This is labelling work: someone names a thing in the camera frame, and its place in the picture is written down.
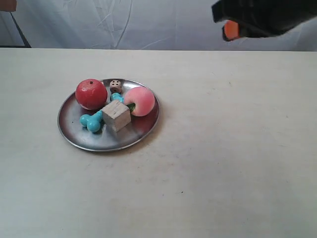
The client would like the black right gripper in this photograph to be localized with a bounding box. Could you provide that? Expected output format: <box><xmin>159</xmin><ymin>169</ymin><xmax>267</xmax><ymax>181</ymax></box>
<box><xmin>211</xmin><ymin>0</ymin><xmax>317</xmax><ymax>41</ymax></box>

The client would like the round metal plate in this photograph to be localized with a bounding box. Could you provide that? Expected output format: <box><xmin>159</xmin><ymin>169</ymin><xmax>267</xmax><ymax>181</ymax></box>
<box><xmin>57</xmin><ymin>93</ymin><xmax>160</xmax><ymax>152</ymax></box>

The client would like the white backdrop cloth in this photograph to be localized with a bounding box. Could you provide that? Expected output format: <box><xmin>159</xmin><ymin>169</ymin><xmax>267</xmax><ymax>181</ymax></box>
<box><xmin>0</xmin><ymin>0</ymin><xmax>317</xmax><ymax>51</ymax></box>

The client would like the pink toy peach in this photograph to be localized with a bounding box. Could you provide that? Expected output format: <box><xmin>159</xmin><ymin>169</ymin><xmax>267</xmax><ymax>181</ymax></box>
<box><xmin>124</xmin><ymin>86</ymin><xmax>155</xmax><ymax>117</ymax></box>

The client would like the small wooden die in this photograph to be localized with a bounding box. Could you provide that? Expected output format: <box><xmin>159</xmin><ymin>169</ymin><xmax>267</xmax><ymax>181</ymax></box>
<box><xmin>109</xmin><ymin>80</ymin><xmax>122</xmax><ymax>93</ymax></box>

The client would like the wooden cube block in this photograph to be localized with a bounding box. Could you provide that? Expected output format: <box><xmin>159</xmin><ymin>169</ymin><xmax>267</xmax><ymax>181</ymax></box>
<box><xmin>101</xmin><ymin>100</ymin><xmax>131</xmax><ymax>132</ymax></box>

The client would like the red toy orange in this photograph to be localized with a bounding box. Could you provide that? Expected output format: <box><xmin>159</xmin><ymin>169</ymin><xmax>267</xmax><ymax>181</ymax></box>
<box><xmin>75</xmin><ymin>79</ymin><xmax>107</xmax><ymax>110</ymax></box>

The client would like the turquoise toy bone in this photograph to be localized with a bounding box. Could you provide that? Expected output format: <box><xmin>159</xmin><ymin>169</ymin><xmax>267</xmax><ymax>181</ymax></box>
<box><xmin>80</xmin><ymin>93</ymin><xmax>124</xmax><ymax>133</ymax></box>

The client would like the dark stand leg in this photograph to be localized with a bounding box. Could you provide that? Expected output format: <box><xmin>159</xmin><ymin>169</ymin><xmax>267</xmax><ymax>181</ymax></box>
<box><xmin>10</xmin><ymin>12</ymin><xmax>31</xmax><ymax>48</ymax></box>

